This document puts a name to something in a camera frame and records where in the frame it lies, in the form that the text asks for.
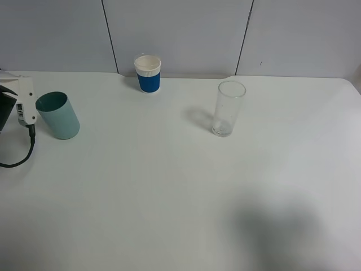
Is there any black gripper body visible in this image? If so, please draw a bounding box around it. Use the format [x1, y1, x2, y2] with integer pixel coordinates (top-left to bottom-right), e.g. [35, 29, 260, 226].
[0, 92, 16, 131]

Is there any teal green plastic cup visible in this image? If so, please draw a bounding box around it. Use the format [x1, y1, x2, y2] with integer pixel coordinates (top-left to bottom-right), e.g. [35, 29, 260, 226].
[36, 91, 80, 140]

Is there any white cup blue sleeve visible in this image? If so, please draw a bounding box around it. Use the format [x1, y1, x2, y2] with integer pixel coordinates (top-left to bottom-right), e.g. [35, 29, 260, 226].
[134, 54, 161, 93]

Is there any tall clear drinking glass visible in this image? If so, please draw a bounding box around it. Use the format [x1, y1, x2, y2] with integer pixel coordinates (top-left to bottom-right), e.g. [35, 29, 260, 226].
[212, 80, 246, 137]

